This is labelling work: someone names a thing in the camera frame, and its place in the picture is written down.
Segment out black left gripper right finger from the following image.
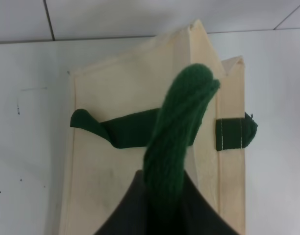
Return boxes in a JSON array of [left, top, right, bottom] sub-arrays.
[[175, 173, 237, 235]]

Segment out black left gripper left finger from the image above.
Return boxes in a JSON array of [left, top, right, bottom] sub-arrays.
[[95, 170, 148, 235]]

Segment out cream linen bag green handles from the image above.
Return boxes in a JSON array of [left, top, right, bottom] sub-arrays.
[[59, 21, 257, 235]]

